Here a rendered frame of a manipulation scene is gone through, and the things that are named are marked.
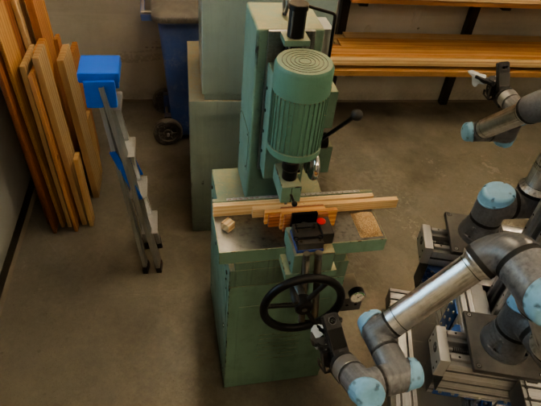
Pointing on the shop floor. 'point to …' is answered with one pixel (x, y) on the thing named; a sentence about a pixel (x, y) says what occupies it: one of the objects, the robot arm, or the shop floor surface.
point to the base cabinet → (260, 330)
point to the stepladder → (121, 149)
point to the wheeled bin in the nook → (173, 64)
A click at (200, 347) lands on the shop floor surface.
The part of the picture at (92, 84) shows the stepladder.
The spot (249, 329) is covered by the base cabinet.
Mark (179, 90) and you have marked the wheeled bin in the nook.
